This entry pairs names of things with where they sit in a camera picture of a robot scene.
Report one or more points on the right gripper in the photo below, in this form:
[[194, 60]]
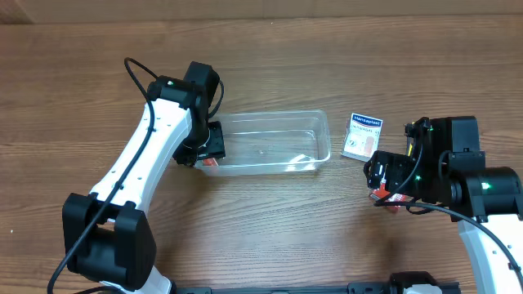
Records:
[[382, 171]]

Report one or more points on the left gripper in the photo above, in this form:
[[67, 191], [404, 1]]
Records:
[[213, 141]]

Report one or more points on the orange tube with white cap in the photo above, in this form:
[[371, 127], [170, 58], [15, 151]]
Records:
[[210, 162]]

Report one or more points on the white Hansaplast plaster box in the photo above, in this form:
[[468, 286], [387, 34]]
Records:
[[362, 137]]

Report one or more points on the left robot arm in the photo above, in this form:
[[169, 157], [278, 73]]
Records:
[[107, 235]]

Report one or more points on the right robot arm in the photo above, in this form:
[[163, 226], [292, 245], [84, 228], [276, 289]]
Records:
[[444, 170]]

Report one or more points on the clear plastic container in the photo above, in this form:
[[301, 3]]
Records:
[[267, 143]]

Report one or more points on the blue yellow cough drops box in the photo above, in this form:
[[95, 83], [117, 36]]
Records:
[[409, 146]]

